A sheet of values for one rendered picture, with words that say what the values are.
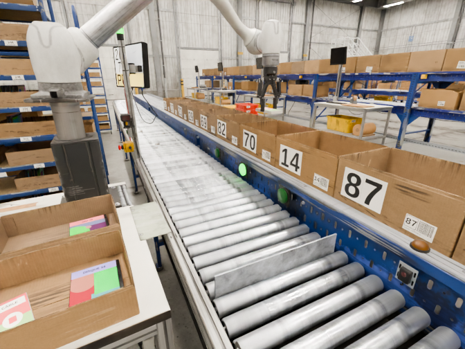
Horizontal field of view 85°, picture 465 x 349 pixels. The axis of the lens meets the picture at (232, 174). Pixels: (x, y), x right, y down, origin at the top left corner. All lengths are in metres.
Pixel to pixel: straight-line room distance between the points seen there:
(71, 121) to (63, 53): 0.26
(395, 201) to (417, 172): 0.31
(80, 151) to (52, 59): 0.36
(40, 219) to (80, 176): 0.22
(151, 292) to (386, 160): 1.01
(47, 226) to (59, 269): 0.32
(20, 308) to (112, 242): 0.27
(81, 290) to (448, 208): 0.99
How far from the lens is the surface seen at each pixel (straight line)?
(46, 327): 0.75
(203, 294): 0.80
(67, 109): 1.27
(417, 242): 0.85
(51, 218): 1.26
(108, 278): 0.89
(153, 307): 0.79
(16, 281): 1.02
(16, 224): 1.28
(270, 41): 1.42
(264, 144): 1.38
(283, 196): 1.17
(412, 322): 0.86
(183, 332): 1.68
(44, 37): 1.25
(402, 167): 1.21
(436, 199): 0.84
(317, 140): 1.47
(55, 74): 1.24
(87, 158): 1.27
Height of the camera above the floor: 1.32
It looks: 21 degrees down
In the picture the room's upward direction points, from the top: straight up
